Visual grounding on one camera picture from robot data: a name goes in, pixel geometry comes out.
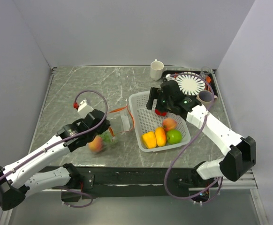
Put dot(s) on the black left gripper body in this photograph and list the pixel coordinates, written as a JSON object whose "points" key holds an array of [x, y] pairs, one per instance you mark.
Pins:
{"points": [[105, 126]]}

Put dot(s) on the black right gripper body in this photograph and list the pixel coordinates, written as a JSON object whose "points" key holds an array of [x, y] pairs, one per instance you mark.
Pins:
{"points": [[167, 102]]}

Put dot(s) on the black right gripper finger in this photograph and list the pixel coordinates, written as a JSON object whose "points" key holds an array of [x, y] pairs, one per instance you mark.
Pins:
{"points": [[154, 94], [157, 111]]}

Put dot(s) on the red bell pepper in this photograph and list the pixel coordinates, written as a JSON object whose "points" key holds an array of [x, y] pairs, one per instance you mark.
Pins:
{"points": [[163, 114]]}

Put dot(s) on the peach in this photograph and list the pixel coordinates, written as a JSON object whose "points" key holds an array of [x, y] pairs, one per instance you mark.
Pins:
{"points": [[169, 124], [96, 145]]}

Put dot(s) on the white plastic perforated basket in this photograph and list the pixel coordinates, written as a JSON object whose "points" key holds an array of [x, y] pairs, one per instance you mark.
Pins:
{"points": [[147, 121]]}

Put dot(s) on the clear zip bag orange zipper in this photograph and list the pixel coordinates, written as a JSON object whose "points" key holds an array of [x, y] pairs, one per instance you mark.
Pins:
{"points": [[121, 121]]}

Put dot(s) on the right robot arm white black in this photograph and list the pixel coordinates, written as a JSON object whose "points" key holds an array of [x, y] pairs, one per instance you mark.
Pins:
{"points": [[239, 153]]}

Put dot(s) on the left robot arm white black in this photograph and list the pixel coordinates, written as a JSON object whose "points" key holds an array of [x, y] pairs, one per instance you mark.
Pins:
{"points": [[24, 177]]}

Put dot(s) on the black white striped plate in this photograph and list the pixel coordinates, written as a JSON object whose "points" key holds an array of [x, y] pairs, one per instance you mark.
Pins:
{"points": [[190, 84]]}

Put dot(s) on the white ceramic mug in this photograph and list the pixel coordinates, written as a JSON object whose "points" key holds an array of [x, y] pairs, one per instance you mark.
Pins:
{"points": [[156, 70]]}

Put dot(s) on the orange yellow mango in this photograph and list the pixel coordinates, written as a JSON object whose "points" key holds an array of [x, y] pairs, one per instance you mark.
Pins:
{"points": [[161, 138]]}

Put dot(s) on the green apple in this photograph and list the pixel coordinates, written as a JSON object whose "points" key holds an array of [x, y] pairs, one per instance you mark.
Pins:
{"points": [[174, 136]]}

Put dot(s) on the yellow bell pepper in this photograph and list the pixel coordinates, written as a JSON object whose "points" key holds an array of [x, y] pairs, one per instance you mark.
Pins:
{"points": [[149, 140]]}

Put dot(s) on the beige mug purple inside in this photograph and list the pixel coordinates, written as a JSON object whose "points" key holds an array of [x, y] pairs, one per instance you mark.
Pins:
{"points": [[206, 98]]}

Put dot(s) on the orange plastic spoon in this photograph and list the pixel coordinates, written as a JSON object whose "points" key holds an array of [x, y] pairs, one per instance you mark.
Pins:
{"points": [[208, 79]]}

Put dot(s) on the clear glass cup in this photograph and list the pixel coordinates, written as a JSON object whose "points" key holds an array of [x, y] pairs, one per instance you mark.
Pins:
{"points": [[205, 71]]}

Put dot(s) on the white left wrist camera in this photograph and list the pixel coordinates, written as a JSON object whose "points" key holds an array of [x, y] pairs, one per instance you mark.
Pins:
{"points": [[83, 108]]}

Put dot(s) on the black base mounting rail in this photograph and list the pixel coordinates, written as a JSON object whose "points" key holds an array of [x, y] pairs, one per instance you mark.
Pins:
{"points": [[135, 182]]}

